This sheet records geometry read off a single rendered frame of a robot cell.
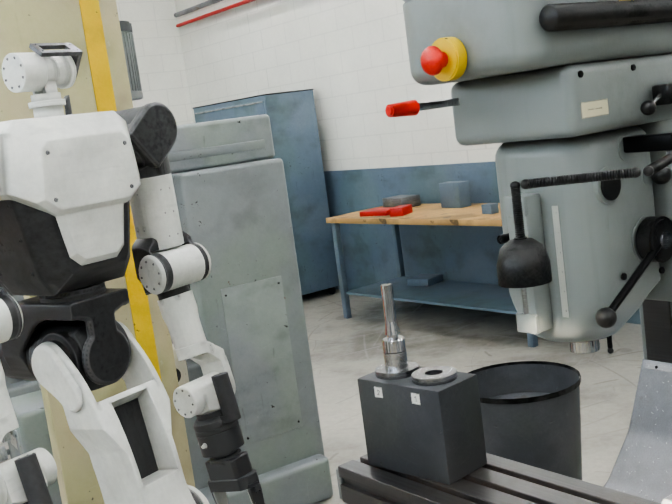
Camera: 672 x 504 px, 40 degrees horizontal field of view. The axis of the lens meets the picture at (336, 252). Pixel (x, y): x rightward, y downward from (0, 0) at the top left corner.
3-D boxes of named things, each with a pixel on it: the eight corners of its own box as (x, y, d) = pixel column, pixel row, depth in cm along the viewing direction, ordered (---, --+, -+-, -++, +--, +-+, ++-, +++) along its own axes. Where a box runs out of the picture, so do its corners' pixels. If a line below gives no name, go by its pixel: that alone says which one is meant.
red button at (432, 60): (438, 74, 125) (434, 44, 124) (418, 77, 128) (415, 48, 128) (455, 72, 127) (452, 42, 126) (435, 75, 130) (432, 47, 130)
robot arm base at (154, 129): (96, 183, 183) (70, 131, 178) (139, 154, 192) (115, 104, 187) (147, 176, 174) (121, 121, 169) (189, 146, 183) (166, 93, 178)
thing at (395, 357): (383, 371, 186) (380, 346, 186) (387, 364, 191) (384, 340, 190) (406, 369, 185) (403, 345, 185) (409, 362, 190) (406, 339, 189)
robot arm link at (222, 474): (196, 497, 186) (179, 441, 185) (229, 478, 193) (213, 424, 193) (238, 495, 178) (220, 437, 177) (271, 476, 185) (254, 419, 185)
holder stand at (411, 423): (449, 486, 175) (437, 385, 172) (367, 464, 191) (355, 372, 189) (488, 464, 183) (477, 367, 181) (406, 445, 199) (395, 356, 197)
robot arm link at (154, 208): (129, 295, 183) (107, 183, 180) (178, 279, 193) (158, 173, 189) (167, 295, 176) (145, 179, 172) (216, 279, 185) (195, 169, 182)
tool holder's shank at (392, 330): (384, 340, 186) (377, 286, 185) (386, 336, 189) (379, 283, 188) (399, 339, 185) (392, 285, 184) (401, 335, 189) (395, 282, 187)
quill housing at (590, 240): (601, 354, 135) (580, 135, 130) (497, 338, 151) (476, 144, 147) (676, 323, 146) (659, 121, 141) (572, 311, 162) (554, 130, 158)
